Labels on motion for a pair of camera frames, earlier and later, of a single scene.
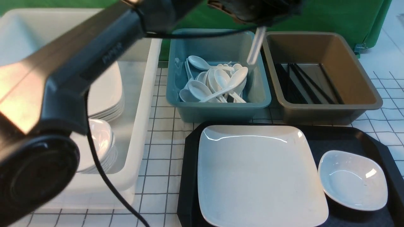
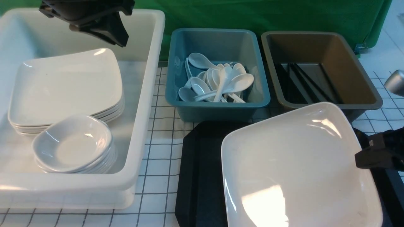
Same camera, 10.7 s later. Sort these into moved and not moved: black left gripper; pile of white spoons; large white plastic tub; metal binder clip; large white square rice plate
Moved: black left gripper; large white square rice plate
Not moved: large white plastic tub; metal binder clip; pile of white spoons
